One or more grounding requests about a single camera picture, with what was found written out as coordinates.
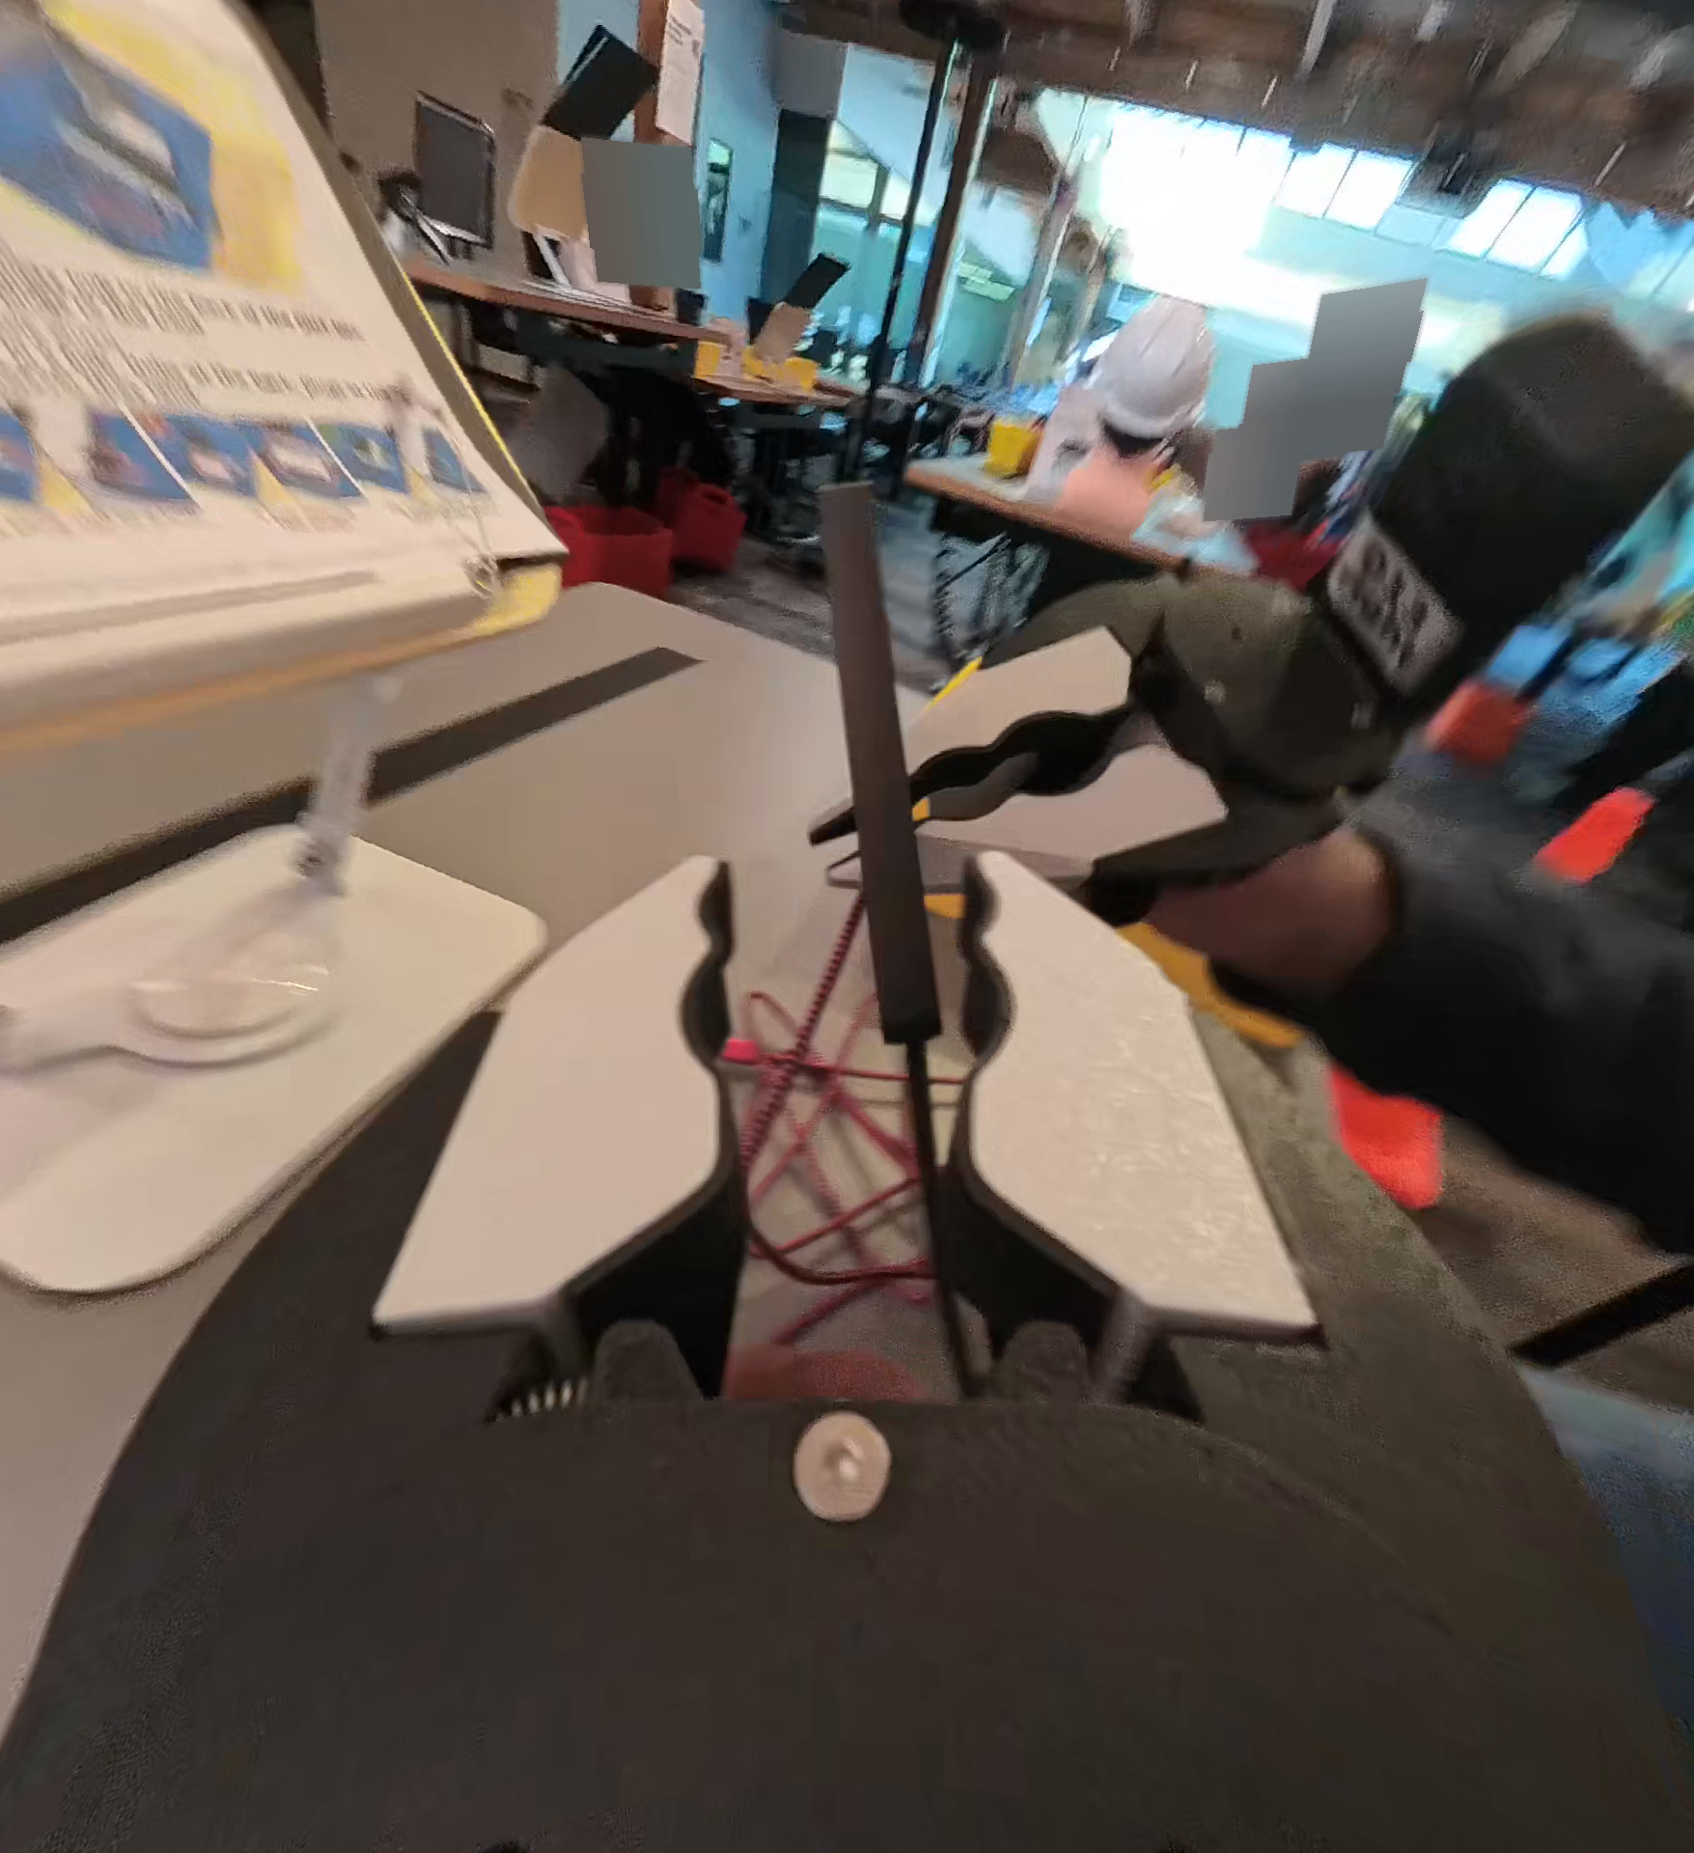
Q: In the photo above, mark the wooden desk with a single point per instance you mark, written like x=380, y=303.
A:
x=528, y=297

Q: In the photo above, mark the red fabric bin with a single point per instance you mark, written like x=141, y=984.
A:
x=616, y=550
x=709, y=523

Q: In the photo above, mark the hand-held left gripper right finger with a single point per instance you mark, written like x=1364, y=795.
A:
x=1122, y=1144

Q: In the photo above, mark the yellow plastic bin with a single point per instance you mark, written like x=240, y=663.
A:
x=1223, y=999

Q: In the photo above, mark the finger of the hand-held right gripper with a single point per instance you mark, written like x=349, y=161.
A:
x=1079, y=826
x=1035, y=688

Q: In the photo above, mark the person's jeans leg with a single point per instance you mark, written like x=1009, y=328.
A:
x=1687, y=1521

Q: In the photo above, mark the orange traffic cone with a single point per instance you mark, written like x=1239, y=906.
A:
x=1389, y=1144

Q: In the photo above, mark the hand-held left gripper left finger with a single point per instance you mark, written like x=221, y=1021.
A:
x=571, y=1144

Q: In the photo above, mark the pale-topped desk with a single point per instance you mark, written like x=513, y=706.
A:
x=1000, y=505

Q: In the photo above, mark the white stand with wooden board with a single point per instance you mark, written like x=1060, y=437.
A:
x=209, y=1013

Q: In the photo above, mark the black pole with round base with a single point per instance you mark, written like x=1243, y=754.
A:
x=920, y=217

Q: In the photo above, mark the person's right hand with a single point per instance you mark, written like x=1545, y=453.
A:
x=1282, y=906

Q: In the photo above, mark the orange fabric bin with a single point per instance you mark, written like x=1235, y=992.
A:
x=1477, y=721

